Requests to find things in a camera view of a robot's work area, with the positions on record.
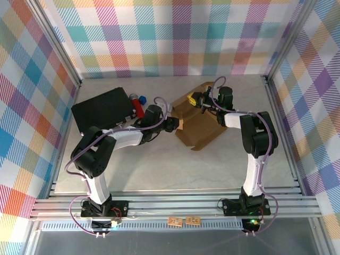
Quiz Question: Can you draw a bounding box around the brown cardboard box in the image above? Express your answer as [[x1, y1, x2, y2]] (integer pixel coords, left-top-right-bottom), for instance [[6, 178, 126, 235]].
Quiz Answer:
[[171, 81, 228, 152]]

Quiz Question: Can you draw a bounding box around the black rectangular case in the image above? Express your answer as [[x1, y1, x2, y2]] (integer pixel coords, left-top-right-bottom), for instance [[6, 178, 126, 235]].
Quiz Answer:
[[71, 87, 139, 135]]

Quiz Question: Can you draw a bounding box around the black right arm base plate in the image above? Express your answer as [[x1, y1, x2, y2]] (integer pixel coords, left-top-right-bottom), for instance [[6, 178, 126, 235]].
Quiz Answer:
[[221, 198, 271, 217]]

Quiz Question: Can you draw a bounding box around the aluminium front rail beam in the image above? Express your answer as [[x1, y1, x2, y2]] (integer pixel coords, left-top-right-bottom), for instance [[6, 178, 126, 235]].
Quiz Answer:
[[28, 186, 324, 222]]

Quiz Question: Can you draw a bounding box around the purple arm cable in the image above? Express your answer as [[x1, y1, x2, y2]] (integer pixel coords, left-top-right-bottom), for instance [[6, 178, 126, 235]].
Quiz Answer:
[[64, 96, 175, 237], [211, 76, 279, 236]]

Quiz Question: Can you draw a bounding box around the grey slotted cable duct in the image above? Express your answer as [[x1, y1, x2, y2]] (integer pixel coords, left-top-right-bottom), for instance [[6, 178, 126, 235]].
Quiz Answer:
[[39, 222, 245, 232]]

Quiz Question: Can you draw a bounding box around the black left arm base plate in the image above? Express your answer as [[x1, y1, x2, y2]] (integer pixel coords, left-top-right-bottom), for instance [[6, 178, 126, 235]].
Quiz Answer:
[[80, 200, 130, 219]]

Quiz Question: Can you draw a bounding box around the red microphone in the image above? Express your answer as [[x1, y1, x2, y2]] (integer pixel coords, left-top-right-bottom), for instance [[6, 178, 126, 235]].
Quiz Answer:
[[129, 93, 146, 119]]

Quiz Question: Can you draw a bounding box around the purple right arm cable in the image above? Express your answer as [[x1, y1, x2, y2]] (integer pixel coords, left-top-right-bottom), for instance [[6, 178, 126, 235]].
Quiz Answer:
[[211, 76, 279, 236]]

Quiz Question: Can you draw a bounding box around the aluminium side rail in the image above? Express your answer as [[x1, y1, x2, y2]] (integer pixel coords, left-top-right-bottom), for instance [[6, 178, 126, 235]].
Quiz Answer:
[[261, 75, 307, 197]]

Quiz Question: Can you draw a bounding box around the aluminium frame post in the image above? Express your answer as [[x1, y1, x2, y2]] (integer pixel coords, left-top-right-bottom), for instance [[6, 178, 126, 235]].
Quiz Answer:
[[25, 0, 83, 83], [265, 0, 317, 80]]

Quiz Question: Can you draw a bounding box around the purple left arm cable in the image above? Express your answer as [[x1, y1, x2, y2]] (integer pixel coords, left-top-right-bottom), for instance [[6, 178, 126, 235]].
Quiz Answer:
[[64, 96, 175, 237]]

